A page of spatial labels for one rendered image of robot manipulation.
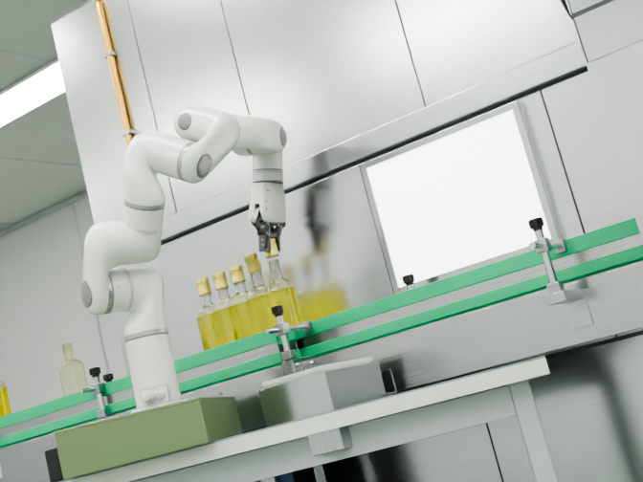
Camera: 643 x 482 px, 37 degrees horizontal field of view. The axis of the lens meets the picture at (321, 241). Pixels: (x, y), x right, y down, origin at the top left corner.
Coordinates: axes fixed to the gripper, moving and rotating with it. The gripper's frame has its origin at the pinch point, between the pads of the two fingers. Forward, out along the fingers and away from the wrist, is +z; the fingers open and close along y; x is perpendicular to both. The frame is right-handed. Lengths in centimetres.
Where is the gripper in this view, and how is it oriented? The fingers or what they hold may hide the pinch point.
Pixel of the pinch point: (269, 244)
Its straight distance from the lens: 242.1
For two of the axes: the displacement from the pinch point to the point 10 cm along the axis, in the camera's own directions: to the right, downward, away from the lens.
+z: 0.2, 10.0, -0.4
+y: -5.2, -0.2, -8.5
